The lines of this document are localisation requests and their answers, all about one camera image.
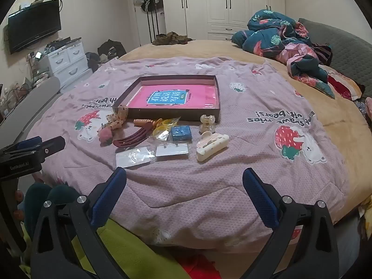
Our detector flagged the small blue box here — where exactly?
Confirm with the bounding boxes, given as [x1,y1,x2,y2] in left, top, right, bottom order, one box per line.
[171,126,193,143]

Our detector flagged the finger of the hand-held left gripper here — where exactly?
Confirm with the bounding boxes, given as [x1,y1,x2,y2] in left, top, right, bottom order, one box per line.
[30,136,66,163]
[0,136,43,155]

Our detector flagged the grey ironing board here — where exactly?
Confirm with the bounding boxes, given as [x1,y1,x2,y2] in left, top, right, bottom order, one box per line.
[0,77,61,140]

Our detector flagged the person's left hand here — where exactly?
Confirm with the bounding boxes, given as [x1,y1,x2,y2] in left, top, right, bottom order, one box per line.
[14,172,45,207]

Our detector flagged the white card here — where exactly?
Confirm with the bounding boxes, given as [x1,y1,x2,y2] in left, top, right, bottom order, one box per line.
[116,147,156,169]
[155,143,191,161]

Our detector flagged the large cream hair claw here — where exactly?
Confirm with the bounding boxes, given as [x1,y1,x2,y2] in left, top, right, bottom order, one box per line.
[195,132,230,162]

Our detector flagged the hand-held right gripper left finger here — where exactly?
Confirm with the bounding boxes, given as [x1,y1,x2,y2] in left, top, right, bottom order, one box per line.
[30,167,140,279]

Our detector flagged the person's teal trouser legs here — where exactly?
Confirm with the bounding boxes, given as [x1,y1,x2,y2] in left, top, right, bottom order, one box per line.
[23,182,88,239]

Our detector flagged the pink box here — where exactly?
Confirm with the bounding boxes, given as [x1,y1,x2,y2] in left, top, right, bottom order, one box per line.
[115,75,223,123]

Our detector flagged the yellow rings in plastic bag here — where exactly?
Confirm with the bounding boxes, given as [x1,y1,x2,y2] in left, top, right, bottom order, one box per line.
[151,116,181,143]

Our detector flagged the polka dot tan scrunchie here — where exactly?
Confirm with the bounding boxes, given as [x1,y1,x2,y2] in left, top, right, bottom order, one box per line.
[105,105,130,130]

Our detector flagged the black television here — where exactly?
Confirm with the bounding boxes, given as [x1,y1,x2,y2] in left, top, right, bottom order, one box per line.
[7,0,62,55]

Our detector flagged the red and white pillow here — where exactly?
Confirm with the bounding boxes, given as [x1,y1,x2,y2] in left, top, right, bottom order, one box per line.
[320,64,364,101]

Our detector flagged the camouflage clothes pile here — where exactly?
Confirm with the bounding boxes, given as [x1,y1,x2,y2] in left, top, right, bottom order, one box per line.
[152,31,194,46]

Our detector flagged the tan bed sheet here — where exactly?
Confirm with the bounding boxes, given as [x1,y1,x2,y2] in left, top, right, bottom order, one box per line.
[118,39,372,224]

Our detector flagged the dark striped cloth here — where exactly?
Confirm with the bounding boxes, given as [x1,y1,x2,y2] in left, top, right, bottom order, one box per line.
[314,43,333,66]

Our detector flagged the pink pompom hair tie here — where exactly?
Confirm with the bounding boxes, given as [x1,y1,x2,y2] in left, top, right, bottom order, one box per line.
[98,127,114,146]

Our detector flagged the white drawer cabinet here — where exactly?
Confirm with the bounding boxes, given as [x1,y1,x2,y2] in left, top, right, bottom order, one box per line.
[43,37,89,90]

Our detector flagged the dark bag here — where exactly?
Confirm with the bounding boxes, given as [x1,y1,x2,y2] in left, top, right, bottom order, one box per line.
[97,39,127,61]

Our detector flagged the white wardrobe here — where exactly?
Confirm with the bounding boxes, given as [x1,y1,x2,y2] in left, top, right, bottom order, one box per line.
[161,0,287,43]

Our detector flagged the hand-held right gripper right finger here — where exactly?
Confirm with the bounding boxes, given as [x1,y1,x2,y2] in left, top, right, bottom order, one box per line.
[242,168,340,279]

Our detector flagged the small pearl flower hair claw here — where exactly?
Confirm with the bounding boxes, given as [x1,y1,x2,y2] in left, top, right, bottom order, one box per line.
[199,114,217,135]

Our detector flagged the dark red hair clip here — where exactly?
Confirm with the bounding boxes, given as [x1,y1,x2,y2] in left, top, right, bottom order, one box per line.
[113,123,154,154]

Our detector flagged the pink strawberry printed blanket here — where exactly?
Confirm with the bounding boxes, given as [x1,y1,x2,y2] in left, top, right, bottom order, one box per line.
[22,55,351,250]

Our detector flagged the red cloth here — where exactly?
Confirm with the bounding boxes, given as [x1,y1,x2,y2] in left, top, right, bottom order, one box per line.
[180,254,230,279]

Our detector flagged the yellow-green cloth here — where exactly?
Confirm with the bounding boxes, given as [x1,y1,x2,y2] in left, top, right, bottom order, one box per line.
[23,218,189,279]

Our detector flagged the dark clothes heap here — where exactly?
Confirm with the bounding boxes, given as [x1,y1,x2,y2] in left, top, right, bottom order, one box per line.
[86,52,101,73]

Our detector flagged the floral crumpled quilt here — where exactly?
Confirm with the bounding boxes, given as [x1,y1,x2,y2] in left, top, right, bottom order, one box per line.
[232,9,336,99]

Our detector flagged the grey quilted headboard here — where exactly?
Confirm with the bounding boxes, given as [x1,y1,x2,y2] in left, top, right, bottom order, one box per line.
[299,18,372,99]

